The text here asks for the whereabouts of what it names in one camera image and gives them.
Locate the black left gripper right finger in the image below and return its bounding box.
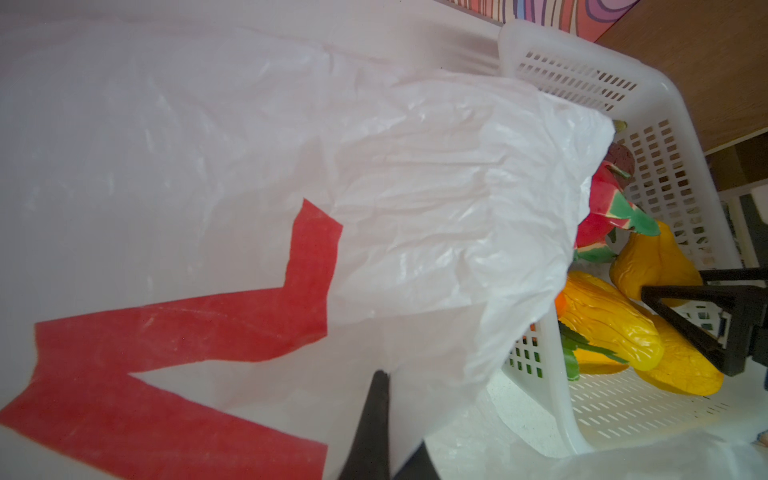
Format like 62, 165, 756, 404
393, 442, 440, 480

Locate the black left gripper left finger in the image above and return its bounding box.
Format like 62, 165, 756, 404
338, 370, 390, 480

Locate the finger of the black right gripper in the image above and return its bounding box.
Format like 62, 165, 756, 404
641, 285, 767, 376
700, 267, 768, 283

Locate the white plastic grocery bag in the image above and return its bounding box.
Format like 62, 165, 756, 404
0, 11, 768, 480

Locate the yellow toy lemon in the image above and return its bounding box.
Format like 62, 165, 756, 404
636, 308, 724, 396

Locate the white plastic perforated basket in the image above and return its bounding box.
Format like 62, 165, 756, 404
498, 21, 767, 454

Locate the pink toy dragon fruit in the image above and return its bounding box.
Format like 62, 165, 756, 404
574, 143, 660, 263

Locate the yellow toy mango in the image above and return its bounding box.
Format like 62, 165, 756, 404
563, 271, 664, 371

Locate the orange toy carrot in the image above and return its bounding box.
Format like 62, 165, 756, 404
554, 290, 572, 328

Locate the wooden shelf unit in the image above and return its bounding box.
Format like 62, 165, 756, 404
597, 1, 767, 190

